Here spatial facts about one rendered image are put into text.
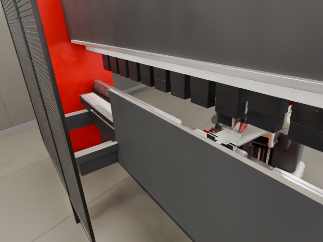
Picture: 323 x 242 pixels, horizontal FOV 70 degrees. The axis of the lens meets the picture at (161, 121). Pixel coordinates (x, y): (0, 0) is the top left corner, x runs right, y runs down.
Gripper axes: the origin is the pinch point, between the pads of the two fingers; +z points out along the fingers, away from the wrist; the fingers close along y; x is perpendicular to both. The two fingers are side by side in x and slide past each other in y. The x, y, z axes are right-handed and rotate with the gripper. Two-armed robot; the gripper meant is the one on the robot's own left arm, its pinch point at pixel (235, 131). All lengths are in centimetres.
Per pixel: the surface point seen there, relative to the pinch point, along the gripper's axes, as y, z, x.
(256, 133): 7.8, -3.3, 9.4
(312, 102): 43, -24, -28
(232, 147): 8.1, 7.4, -9.7
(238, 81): 9.9, -25.0, -29.1
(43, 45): -31, -11, -104
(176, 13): -13, -44, -59
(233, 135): 0.7, 2.0, -1.4
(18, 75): -366, 51, -76
